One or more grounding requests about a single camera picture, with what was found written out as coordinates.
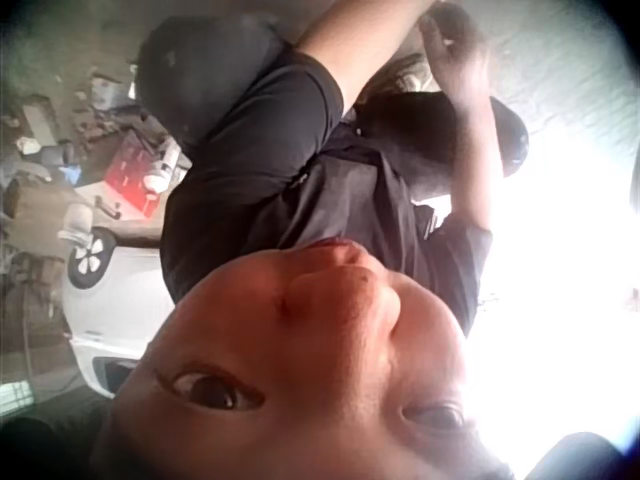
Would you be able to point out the person's right hand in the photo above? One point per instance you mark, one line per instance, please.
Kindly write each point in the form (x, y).
(462, 70)

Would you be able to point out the red plastic crate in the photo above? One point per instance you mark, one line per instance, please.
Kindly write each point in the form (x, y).
(131, 172)

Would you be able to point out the heap of workshop clutter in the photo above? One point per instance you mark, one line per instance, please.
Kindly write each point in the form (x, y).
(55, 150)

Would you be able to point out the white car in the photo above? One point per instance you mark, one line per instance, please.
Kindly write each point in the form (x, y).
(115, 300)

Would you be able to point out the white plastic bottle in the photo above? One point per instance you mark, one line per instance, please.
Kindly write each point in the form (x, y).
(164, 165)

